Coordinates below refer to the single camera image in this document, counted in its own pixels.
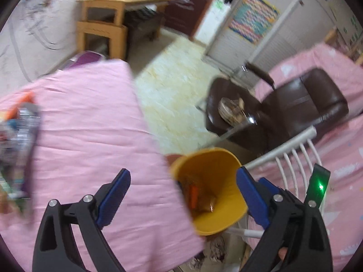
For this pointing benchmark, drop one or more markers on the white bed rail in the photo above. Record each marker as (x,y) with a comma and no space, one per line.
(283,147)

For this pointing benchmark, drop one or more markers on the wicker basket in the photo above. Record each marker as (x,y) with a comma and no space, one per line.
(227,110)

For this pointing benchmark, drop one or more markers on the patterned cloth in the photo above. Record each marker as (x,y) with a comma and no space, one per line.
(215,249)

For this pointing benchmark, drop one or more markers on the white louvred wardrobe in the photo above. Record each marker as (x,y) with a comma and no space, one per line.
(297,25)

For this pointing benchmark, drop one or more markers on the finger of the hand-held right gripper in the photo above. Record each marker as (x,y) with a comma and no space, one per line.
(269,184)

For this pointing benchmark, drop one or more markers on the colourful wall poster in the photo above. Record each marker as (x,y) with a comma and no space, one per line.
(252,17)

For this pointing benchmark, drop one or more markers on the wooden bed frame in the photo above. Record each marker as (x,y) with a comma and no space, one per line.
(334,38)

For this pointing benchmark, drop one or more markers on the dark red door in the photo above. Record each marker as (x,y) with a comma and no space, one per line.
(187,2)

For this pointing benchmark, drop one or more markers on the pink printed bed sheet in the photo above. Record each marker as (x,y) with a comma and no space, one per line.
(340,147)

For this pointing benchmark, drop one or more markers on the wooden desk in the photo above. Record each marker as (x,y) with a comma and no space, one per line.
(127,1)

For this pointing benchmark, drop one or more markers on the yellow plastic bin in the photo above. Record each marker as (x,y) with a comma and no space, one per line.
(227,170)

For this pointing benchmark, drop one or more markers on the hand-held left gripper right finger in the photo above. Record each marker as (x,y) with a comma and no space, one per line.
(252,198)

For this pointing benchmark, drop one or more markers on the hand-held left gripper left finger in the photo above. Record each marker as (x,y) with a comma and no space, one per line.
(113,201)

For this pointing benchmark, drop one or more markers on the brown leather armchair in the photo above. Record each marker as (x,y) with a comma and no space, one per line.
(312,96)

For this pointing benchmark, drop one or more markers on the plain pink blanket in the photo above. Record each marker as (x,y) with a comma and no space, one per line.
(85,133)

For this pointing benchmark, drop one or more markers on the wooden stool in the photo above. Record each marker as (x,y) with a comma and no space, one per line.
(96,28)

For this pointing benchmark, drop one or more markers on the black storage basket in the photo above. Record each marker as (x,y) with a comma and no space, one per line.
(141,25)

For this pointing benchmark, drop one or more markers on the silver foil snack packet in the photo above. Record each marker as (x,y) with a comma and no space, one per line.
(22,136)

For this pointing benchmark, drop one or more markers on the small orange tube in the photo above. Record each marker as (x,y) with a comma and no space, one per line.
(194,197)

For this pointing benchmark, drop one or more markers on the brown snack packet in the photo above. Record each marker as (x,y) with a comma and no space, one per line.
(207,201)

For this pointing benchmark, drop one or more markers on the purple and white scale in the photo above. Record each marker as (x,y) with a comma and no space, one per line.
(85,58)

